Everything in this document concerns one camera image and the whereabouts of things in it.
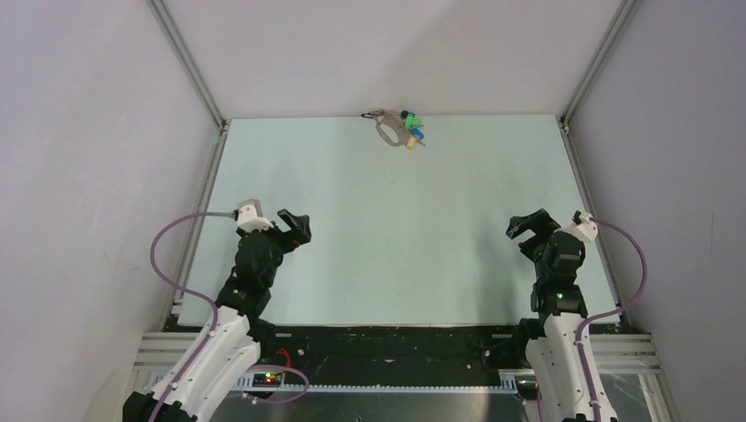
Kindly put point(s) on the left aluminium frame post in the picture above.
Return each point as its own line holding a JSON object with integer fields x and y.
{"x": 183, "y": 54}

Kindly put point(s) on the controller board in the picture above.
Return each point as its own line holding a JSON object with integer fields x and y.
{"x": 267, "y": 380}
{"x": 526, "y": 383}

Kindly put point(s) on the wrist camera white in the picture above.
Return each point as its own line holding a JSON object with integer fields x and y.
{"x": 249, "y": 217}
{"x": 584, "y": 227}

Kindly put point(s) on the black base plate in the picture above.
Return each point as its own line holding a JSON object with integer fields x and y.
{"x": 399, "y": 356}

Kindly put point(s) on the right controller board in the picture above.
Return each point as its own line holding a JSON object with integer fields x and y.
{"x": 526, "y": 383}

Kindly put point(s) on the left controller board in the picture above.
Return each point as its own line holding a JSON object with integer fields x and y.
{"x": 267, "y": 380}

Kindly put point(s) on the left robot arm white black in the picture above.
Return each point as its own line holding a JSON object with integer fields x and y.
{"x": 234, "y": 340}

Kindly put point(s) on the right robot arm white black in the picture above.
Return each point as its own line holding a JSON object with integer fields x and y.
{"x": 556, "y": 342}

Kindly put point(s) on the green key tag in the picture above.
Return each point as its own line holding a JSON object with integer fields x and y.
{"x": 412, "y": 123}

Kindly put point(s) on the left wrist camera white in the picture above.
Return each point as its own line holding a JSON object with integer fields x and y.
{"x": 249, "y": 217}

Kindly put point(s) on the right aluminium frame post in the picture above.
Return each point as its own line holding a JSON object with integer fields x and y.
{"x": 619, "y": 22}

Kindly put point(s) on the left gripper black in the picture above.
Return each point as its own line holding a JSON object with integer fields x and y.
{"x": 300, "y": 234}

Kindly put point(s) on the yellow key tag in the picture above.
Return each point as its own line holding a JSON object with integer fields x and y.
{"x": 412, "y": 142}

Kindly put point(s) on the aluminium frame post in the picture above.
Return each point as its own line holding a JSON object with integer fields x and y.
{"x": 619, "y": 22}
{"x": 183, "y": 54}

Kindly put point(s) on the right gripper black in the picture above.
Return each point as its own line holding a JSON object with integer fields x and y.
{"x": 539, "y": 221}

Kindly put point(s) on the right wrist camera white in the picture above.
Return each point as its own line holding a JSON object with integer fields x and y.
{"x": 584, "y": 227}

